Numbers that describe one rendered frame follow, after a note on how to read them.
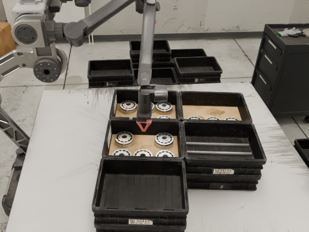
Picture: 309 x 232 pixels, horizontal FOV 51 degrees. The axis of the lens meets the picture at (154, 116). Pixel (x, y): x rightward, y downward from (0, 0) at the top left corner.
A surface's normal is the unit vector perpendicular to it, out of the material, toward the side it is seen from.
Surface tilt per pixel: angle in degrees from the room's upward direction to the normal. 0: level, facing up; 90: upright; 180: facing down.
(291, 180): 0
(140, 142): 0
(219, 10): 90
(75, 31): 43
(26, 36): 90
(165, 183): 0
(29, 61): 90
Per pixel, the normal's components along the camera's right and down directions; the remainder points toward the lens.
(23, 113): 0.03, -0.79
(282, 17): 0.12, 0.61
